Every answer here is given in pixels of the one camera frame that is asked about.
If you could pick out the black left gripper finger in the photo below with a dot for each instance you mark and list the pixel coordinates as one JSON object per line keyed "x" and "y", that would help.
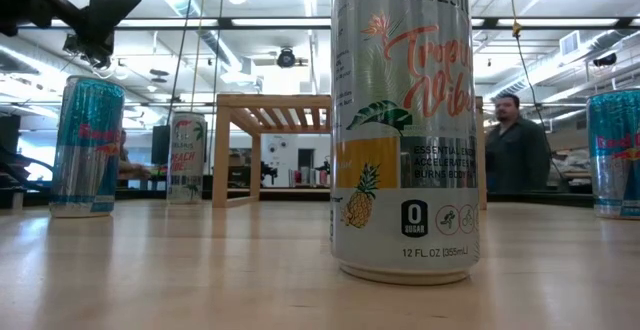
{"x": 107, "y": 12}

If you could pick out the teal silver Red Bull can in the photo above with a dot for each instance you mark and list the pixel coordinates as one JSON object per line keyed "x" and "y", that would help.
{"x": 87, "y": 145}
{"x": 617, "y": 160}

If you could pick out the white Celsius can black lid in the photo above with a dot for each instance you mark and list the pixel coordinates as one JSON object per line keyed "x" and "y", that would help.
{"x": 186, "y": 170}

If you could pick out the Celsius can pineapple print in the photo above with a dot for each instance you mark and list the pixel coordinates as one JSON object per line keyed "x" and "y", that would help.
{"x": 400, "y": 170}

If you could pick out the wooden slatted shelf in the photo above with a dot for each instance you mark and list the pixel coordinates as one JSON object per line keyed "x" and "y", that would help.
{"x": 270, "y": 101}

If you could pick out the black rectangular panel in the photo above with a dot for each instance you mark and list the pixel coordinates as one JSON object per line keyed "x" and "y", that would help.
{"x": 160, "y": 145}

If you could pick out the person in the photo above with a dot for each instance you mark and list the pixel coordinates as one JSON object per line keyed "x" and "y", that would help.
{"x": 131, "y": 171}
{"x": 517, "y": 155}

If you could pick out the black round device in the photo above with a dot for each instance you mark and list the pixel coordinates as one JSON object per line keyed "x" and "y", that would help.
{"x": 286, "y": 58}

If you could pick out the linear light fixture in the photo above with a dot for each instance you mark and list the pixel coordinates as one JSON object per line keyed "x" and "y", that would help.
{"x": 350, "y": 22}

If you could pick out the white air vent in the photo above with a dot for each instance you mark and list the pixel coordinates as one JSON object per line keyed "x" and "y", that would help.
{"x": 570, "y": 43}

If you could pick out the black dome device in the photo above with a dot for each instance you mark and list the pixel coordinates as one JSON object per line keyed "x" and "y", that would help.
{"x": 605, "y": 60}

